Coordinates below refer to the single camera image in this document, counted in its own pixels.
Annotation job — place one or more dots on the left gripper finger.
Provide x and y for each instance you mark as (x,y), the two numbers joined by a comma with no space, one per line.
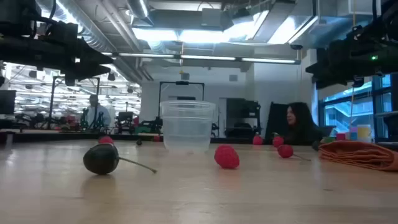
(91,59)
(90,71)

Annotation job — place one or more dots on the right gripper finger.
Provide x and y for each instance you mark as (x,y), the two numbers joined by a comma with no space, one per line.
(332,74)
(339,53)

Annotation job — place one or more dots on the red berry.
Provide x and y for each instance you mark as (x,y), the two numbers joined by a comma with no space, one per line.
(106,139)

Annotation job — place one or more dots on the red strawberry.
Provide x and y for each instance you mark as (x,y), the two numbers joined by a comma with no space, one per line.
(257,140)
(277,142)

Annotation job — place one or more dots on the red cherry with stem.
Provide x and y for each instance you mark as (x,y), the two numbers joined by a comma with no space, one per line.
(285,151)

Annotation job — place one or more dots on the red raspberry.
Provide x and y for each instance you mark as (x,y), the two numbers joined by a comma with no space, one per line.
(226,156)

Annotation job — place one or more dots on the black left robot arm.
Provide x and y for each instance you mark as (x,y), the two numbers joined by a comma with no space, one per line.
(15,18)

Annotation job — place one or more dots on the standing person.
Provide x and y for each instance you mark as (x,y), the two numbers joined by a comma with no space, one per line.
(99,115)

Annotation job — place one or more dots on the black office chair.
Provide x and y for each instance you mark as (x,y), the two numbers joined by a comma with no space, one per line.
(125,118)

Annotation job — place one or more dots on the seated person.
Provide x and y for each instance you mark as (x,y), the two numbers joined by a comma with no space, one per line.
(300,124)

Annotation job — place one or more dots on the black monitor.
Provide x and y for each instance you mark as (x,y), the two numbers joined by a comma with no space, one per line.
(7,102)

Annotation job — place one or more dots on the small red block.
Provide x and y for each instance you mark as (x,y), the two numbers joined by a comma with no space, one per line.
(341,137)

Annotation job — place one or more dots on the small blue block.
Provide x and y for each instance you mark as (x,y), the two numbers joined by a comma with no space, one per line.
(353,136)

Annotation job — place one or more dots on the yellow plastic cup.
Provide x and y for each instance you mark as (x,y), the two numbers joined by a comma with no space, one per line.
(364,133)

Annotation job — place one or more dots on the black upright panel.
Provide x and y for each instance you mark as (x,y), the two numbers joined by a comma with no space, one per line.
(275,118)

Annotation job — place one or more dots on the green box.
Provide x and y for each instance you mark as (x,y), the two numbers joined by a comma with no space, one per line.
(143,130)

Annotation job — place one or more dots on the orange folded cloth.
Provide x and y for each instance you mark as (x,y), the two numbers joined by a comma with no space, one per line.
(357,154)

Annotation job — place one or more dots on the small red object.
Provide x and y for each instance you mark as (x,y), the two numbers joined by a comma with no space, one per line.
(157,138)

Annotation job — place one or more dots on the black shelf cart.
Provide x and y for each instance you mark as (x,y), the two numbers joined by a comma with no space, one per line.
(242,109)

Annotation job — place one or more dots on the clear plastic tub container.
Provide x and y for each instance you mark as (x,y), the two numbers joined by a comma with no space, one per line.
(186,130)

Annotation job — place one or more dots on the long ceiling light strip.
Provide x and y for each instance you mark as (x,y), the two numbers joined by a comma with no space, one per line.
(208,58)

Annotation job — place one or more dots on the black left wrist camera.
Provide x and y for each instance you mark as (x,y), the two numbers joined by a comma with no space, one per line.
(62,31)

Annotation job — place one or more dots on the dome security camera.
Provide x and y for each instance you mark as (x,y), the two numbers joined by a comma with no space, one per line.
(296,47)

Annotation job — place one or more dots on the silver ventilation duct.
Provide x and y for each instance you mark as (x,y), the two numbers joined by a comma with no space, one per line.
(138,7)

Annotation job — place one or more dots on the black aluminium table frame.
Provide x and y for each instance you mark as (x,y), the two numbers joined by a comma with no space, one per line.
(62,137)

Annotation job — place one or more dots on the black rig frame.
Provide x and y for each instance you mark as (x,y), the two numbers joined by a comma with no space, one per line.
(182,83)

